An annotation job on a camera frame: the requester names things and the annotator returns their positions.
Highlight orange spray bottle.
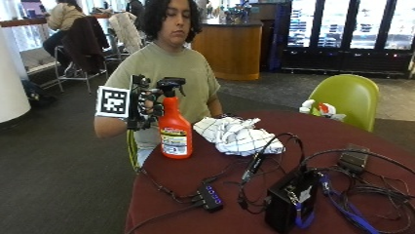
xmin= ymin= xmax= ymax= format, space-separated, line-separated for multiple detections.
xmin=156 ymin=76 xmax=195 ymax=160

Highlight white marker cube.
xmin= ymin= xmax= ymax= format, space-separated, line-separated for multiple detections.
xmin=95 ymin=85 xmax=132 ymax=119

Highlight the person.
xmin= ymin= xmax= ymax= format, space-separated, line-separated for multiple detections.
xmin=93 ymin=0 xmax=225 ymax=169

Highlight yellow-green seat of person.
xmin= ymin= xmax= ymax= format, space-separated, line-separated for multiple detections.
xmin=127 ymin=129 xmax=143 ymax=173

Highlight white checked cloth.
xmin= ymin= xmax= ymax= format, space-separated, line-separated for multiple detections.
xmin=192 ymin=115 xmax=286 ymax=157

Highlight chair with white jacket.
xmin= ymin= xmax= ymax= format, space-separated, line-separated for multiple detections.
xmin=107 ymin=12 xmax=145 ymax=57

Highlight wooden round counter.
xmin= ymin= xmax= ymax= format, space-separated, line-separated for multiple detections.
xmin=191 ymin=19 xmax=265 ymax=82

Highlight chair with dark jacket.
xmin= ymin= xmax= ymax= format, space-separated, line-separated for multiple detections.
xmin=54 ymin=16 xmax=112 ymax=95

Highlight black bag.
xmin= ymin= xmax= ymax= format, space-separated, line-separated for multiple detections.
xmin=22 ymin=79 xmax=59 ymax=105

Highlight grey bench cushion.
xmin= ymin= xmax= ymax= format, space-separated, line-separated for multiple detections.
xmin=19 ymin=46 xmax=59 ymax=75

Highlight black hub with blue lights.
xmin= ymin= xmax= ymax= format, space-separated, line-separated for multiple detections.
xmin=195 ymin=182 xmax=226 ymax=215

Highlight white column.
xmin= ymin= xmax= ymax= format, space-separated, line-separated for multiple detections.
xmin=0 ymin=24 xmax=32 ymax=125

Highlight white spray bottle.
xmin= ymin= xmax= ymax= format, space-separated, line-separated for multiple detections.
xmin=298 ymin=98 xmax=348 ymax=123

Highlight large black box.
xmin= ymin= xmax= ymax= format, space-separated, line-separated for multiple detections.
xmin=264 ymin=167 xmax=325 ymax=234

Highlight green plastic chair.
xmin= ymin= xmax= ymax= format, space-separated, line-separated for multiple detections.
xmin=306 ymin=73 xmax=382 ymax=133

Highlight small black adapter box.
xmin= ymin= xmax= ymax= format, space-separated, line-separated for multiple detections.
xmin=337 ymin=143 xmax=373 ymax=174

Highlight glass door display coolers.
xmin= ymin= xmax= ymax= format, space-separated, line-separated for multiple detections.
xmin=269 ymin=0 xmax=415 ymax=79

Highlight thin black hub cable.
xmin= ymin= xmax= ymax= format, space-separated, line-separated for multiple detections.
xmin=136 ymin=166 xmax=205 ymax=205

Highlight black looping cable with plug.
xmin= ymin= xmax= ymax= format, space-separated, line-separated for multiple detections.
xmin=236 ymin=132 xmax=306 ymax=215

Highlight thick black hub cable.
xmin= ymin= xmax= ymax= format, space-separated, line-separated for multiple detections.
xmin=125 ymin=200 xmax=205 ymax=234

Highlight blue lanyard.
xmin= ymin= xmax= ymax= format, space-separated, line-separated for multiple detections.
xmin=294 ymin=175 xmax=382 ymax=234

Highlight tangle of black cables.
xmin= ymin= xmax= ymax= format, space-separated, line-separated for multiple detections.
xmin=301 ymin=148 xmax=415 ymax=234

